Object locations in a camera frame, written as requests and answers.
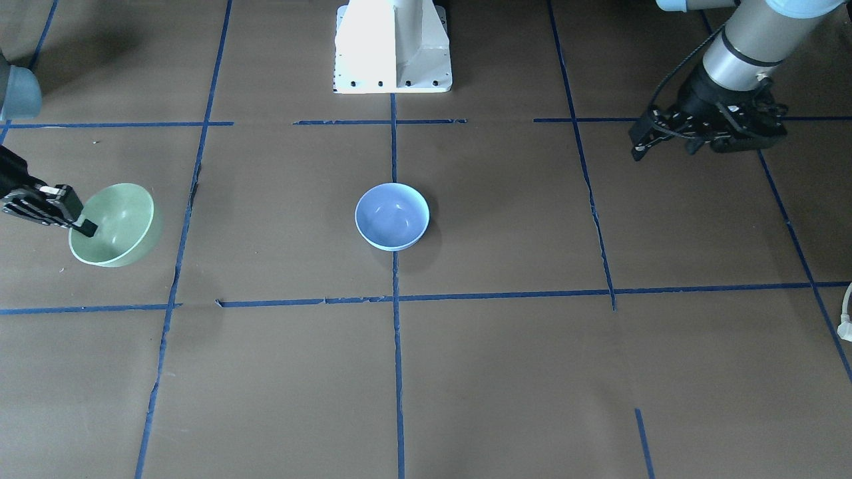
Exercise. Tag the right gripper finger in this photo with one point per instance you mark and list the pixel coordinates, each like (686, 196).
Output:
(83, 226)

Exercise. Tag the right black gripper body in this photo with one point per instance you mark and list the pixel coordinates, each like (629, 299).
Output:
(14, 177)

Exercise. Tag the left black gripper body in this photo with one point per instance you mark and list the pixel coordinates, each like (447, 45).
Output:
(697, 95)

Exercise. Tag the green bowl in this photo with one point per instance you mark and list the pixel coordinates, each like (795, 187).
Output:
(129, 226)

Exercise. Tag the blue bowl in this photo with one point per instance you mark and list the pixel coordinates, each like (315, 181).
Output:
(392, 216)

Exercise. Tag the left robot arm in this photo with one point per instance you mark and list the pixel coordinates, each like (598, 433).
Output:
(754, 42)

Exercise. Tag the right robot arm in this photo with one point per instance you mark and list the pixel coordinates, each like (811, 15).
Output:
(21, 96)

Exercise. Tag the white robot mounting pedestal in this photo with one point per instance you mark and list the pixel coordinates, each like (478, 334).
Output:
(392, 47)

